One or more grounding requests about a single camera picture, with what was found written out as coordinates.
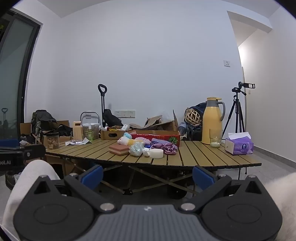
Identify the white and yellow plush toy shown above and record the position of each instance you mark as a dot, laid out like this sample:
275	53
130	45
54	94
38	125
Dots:
123	140

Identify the white wall socket strip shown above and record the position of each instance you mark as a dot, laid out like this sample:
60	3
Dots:
124	113

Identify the yellow thermos jug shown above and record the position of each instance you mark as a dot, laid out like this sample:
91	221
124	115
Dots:
209	125

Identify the black bag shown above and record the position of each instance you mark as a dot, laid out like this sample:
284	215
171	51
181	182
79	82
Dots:
111	119

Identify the olive backpack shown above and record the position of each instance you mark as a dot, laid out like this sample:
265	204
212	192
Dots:
44	120

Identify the metal cart frame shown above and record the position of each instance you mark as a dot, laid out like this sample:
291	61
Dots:
81	118

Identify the large brown cardboard box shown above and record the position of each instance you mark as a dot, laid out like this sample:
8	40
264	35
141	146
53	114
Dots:
171	126

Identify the paper sheet with packet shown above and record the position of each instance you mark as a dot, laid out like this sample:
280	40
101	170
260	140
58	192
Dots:
79	142

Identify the purple satin scrunchie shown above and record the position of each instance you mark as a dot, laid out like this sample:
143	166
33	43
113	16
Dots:
170	149

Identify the beige carton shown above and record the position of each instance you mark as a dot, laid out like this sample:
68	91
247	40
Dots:
77	132

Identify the purple tissue box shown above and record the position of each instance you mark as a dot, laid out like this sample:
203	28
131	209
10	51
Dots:
239	147

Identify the person's left leg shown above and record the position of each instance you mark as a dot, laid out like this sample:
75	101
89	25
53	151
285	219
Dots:
27	185

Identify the small blue cloth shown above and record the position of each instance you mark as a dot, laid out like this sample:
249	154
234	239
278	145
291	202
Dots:
147	146

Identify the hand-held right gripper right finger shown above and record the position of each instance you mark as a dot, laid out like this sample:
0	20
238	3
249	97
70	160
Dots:
203	178

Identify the small brown cardboard box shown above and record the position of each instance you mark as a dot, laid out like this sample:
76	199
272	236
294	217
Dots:
111	136

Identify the glass door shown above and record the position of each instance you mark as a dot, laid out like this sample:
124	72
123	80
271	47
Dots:
13	81

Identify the lilac cloth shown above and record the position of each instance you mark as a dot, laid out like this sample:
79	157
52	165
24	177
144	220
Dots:
158	141

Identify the white bottle with red cap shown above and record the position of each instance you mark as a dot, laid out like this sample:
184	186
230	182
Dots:
103	128

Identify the red cardboard box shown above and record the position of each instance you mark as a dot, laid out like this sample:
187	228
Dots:
143	135

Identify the dark blue bag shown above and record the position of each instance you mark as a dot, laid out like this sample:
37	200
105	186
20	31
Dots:
198	107

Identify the clear plastic cup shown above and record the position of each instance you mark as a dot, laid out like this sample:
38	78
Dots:
136	148

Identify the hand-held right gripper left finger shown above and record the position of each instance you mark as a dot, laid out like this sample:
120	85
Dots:
93	176

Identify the clear glass cup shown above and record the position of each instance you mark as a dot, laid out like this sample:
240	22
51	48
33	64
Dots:
215	141

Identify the black cloth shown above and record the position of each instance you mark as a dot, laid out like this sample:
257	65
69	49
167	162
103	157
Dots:
64	131

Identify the green spray bottle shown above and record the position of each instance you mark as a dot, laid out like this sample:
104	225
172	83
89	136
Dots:
90	134

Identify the white light switch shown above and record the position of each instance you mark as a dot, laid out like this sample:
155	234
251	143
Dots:
227	63

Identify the clear jar with snacks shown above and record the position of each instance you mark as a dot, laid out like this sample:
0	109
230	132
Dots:
52	141

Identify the black camera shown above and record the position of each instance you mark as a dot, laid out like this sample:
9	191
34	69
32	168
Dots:
242	86

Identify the white lidded food container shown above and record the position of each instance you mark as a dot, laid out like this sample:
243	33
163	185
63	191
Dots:
96	131

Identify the wicker ball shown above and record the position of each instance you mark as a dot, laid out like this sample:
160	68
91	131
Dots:
193	118

